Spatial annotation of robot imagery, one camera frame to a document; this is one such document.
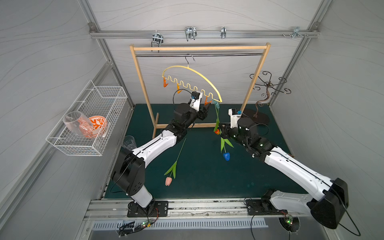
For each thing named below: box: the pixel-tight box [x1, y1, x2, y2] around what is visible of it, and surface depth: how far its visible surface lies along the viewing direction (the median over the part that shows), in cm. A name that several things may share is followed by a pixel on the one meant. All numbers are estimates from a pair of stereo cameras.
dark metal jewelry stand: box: [242, 71, 292, 124], surface depth 96 cm
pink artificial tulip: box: [164, 138, 187, 187], surface depth 86 cm
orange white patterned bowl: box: [85, 116, 108, 138], surface depth 67 cm
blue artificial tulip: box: [220, 137, 234, 162], surface depth 73 cm
